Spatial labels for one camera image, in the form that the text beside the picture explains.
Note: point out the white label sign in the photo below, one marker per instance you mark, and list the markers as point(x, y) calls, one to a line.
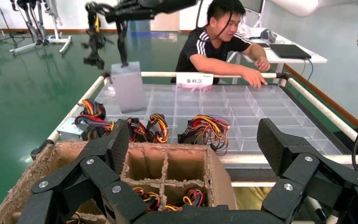
point(194, 80)

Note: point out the white metal floor stand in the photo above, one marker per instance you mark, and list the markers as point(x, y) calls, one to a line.
point(53, 24)

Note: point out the man's left forearm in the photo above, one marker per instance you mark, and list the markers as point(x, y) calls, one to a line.
point(258, 51)

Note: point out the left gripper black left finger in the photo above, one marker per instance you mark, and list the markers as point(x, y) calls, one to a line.
point(74, 185)

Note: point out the grey desk gadget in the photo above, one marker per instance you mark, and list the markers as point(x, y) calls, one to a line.
point(268, 35)

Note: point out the clear plastic grid tray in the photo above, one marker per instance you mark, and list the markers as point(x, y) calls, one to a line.
point(259, 117)

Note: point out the white office desk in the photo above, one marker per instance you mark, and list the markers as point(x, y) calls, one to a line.
point(273, 55)

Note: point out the cardboard divider box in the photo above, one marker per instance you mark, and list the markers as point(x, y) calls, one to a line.
point(219, 182)

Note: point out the clear plastic bag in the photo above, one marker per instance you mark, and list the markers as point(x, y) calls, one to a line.
point(109, 91)

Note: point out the man's right hand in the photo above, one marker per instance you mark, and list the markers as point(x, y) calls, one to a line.
point(253, 77)

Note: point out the man's right forearm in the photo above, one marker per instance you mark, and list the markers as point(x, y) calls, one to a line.
point(219, 66)

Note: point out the black closed laptop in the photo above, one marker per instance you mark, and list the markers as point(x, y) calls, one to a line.
point(290, 51)

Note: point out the man's left hand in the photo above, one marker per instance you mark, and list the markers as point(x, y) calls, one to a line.
point(263, 64)

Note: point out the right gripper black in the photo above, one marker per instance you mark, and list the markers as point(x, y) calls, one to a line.
point(135, 12)

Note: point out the man in striped black shirt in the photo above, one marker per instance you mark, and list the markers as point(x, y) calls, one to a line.
point(210, 51)

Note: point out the yellow cloth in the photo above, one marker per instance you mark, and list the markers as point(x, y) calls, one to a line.
point(247, 199)

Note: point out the white tube rack cart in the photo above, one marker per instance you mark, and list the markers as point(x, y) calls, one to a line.
point(321, 107)

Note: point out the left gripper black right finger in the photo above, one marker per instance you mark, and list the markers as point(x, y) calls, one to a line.
point(315, 185)

